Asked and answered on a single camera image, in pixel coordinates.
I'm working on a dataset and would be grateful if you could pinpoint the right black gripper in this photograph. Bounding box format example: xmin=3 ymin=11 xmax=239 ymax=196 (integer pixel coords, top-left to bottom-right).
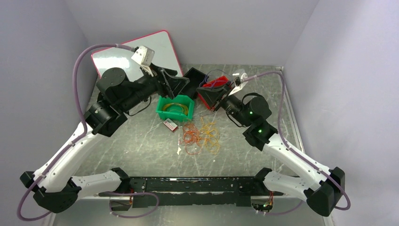
xmin=197 ymin=81 xmax=251 ymax=128

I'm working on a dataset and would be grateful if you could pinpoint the yellow cable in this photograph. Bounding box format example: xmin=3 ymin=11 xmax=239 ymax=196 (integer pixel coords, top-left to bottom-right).
xmin=199 ymin=115 xmax=221 ymax=156

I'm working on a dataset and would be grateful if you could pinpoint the orange cable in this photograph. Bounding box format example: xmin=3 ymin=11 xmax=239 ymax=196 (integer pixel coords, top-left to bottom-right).
xmin=179 ymin=122 xmax=203 ymax=156

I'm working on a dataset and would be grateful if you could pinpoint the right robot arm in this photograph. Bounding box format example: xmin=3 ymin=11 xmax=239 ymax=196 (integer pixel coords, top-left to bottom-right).
xmin=196 ymin=84 xmax=345 ymax=217

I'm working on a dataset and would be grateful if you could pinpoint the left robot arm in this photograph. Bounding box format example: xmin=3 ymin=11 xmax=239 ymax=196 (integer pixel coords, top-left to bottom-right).
xmin=20 ymin=65 xmax=190 ymax=213

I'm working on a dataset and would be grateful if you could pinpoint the red plastic bin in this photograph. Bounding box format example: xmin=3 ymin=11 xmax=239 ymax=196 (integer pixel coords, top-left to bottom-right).
xmin=197 ymin=76 xmax=231 ymax=110

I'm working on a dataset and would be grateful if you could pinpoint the black plastic bin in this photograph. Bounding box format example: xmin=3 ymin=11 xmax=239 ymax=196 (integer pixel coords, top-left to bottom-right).
xmin=179 ymin=67 xmax=206 ymax=100

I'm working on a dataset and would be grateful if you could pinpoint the green plastic bin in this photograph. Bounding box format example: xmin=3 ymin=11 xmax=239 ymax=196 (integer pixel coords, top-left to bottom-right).
xmin=156 ymin=95 xmax=194 ymax=122

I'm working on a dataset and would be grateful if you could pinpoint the small red white box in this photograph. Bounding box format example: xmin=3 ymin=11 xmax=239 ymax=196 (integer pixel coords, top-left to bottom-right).
xmin=163 ymin=118 xmax=178 ymax=132

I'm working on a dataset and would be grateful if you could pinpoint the yellow wire coil in bin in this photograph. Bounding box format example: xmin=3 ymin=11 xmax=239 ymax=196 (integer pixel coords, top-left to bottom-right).
xmin=161 ymin=102 xmax=190 ymax=116

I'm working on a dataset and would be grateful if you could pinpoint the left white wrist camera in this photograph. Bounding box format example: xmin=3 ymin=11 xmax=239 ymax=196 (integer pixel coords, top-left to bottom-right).
xmin=131 ymin=46 xmax=155 ymax=77

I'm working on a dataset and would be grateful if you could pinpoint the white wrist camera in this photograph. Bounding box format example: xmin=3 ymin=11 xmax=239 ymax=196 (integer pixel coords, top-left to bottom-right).
xmin=131 ymin=46 xmax=155 ymax=77
xmin=228 ymin=69 xmax=248 ymax=96

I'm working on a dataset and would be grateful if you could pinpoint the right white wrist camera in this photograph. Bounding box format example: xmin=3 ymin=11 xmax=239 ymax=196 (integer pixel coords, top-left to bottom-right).
xmin=228 ymin=69 xmax=248 ymax=96

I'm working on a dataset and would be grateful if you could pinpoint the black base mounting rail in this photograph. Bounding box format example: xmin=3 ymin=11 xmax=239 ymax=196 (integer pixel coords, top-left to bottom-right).
xmin=116 ymin=176 xmax=282 ymax=208

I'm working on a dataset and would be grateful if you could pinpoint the aluminium frame rail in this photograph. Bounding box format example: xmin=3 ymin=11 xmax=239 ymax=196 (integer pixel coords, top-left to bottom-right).
xmin=51 ymin=176 xmax=327 ymax=200

